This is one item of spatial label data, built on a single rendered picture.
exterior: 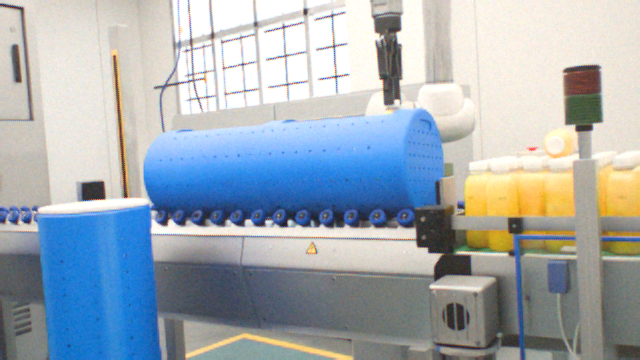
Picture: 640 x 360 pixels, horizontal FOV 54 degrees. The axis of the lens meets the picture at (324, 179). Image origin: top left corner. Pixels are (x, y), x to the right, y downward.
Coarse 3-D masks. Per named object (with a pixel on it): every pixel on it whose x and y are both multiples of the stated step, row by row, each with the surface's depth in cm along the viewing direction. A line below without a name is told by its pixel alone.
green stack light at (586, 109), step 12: (576, 96) 107; (588, 96) 106; (600, 96) 107; (564, 108) 110; (576, 108) 107; (588, 108) 106; (600, 108) 107; (564, 120) 110; (576, 120) 107; (588, 120) 106; (600, 120) 107
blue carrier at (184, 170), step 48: (192, 144) 188; (240, 144) 178; (288, 144) 169; (336, 144) 161; (384, 144) 154; (432, 144) 167; (192, 192) 186; (240, 192) 177; (288, 192) 169; (336, 192) 162; (384, 192) 155; (432, 192) 166
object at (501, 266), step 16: (448, 256) 138; (464, 256) 136; (480, 256) 134; (496, 256) 133; (512, 256) 132; (448, 272) 138; (464, 272) 136; (480, 272) 134; (496, 272) 133; (512, 272) 131; (512, 288) 131; (512, 304) 131; (512, 320) 132; (512, 336) 141
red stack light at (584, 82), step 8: (576, 72) 107; (584, 72) 106; (592, 72) 106; (600, 72) 107; (568, 80) 108; (576, 80) 107; (584, 80) 106; (592, 80) 106; (600, 80) 107; (568, 88) 108; (576, 88) 107; (584, 88) 106; (592, 88) 106; (600, 88) 107
